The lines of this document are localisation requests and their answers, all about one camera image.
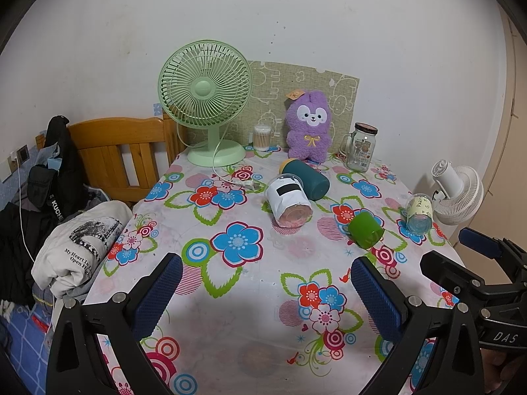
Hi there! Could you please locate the person's right hand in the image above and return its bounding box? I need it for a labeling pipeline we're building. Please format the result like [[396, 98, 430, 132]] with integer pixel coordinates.
[[483, 348, 527, 395]]

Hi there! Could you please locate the beige door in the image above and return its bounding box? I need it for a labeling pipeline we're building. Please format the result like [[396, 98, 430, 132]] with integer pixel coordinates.
[[480, 8, 527, 258]]

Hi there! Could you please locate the blue checked bed sheet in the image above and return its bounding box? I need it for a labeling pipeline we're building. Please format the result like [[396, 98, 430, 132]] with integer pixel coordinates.
[[0, 296, 58, 395]]

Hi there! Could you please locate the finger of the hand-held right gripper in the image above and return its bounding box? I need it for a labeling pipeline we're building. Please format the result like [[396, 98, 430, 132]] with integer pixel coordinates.
[[458, 227, 527, 264], [420, 250, 501, 310]]

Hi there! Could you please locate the black jacket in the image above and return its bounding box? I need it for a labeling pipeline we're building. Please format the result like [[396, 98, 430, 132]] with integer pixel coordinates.
[[43, 116, 88, 226]]

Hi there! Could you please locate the wall socket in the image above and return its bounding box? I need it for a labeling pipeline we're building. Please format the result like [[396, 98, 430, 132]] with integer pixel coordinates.
[[10, 144, 31, 174]]

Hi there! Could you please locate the folded white printed shirt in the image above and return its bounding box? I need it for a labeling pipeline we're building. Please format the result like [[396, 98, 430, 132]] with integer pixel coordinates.
[[31, 200, 133, 299]]

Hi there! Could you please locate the black bag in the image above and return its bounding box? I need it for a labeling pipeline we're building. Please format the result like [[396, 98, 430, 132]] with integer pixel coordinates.
[[27, 165, 58, 211]]

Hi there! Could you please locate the white fan power cable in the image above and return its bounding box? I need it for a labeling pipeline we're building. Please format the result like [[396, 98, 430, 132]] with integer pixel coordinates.
[[177, 121, 265, 193]]

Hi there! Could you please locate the green patterned mat board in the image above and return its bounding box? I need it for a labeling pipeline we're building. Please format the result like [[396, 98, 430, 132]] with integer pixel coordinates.
[[246, 60, 361, 154]]

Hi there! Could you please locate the small white fan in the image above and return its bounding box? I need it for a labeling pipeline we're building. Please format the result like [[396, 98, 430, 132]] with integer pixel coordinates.
[[430, 158, 485, 226]]

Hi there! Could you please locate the clear cotton swab box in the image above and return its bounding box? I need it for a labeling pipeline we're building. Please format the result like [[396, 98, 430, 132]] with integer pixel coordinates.
[[253, 124, 273, 151]]

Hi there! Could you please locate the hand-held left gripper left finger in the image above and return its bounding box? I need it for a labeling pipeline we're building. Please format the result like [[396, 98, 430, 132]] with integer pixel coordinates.
[[46, 252, 184, 395]]

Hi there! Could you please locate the purple plush toy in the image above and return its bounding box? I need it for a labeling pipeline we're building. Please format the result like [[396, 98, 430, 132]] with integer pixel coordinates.
[[285, 88, 334, 162]]

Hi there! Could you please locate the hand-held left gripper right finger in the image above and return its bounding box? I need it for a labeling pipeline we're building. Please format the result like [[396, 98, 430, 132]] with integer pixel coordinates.
[[350, 256, 485, 395]]

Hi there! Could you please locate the green desk fan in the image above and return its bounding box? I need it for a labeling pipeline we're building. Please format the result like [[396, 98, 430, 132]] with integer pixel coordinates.
[[158, 40, 253, 168]]

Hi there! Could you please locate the pile of dark clothes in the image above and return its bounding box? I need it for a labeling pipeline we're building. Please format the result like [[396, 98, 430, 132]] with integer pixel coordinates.
[[0, 201, 56, 310]]

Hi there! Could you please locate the floral tablecloth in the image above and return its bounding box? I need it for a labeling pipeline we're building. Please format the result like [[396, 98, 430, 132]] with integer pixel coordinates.
[[81, 145, 467, 395]]

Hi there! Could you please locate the white charging cable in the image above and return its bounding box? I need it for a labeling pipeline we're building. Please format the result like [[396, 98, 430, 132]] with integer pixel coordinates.
[[15, 157, 37, 263]]

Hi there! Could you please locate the small green cup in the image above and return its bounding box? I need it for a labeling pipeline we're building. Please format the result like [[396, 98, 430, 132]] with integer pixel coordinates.
[[348, 211, 385, 250]]

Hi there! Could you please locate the white cup with black label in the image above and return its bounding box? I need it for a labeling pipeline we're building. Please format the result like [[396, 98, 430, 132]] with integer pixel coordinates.
[[265, 174, 313, 228]]

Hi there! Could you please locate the glass jar mug with lid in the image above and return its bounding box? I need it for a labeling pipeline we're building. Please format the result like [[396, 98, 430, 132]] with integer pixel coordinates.
[[338, 122, 378, 172]]

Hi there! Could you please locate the teal cup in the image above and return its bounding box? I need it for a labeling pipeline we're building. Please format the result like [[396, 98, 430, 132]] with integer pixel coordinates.
[[279, 158, 330, 201]]

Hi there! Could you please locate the wooden chair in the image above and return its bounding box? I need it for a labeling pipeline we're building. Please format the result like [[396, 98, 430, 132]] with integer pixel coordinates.
[[35, 114, 188, 207]]

